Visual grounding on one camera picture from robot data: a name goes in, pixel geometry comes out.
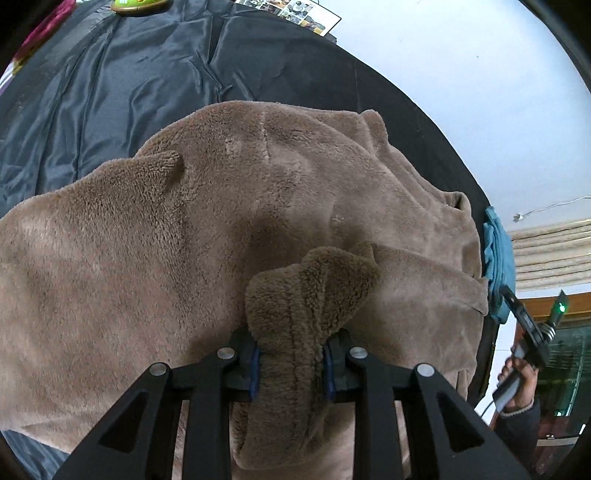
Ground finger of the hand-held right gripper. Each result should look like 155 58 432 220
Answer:
500 285 540 344

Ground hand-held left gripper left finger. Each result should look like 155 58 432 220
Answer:
53 328 264 480

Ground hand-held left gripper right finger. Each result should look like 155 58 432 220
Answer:
322 328 532 480

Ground brown fleece garment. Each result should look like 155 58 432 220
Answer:
0 100 490 480

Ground person's right forearm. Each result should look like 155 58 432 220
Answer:
494 399 543 467

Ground pink clothes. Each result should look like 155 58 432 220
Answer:
11 0 77 75

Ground person's right hand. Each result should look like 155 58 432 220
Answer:
498 355 539 414

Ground wooden framed glass panel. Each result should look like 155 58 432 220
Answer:
522 295 591 439

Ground teal folded cloth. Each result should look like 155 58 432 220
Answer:
482 206 517 324

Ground beige curtain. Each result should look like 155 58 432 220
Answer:
508 220 591 292

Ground black satin sheet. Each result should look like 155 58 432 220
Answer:
0 0 499 480

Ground green toy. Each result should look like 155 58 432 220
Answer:
110 0 171 17

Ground white charger cable with plug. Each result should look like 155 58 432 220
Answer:
513 196 591 222

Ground photo collage frame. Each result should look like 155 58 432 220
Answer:
233 0 342 38

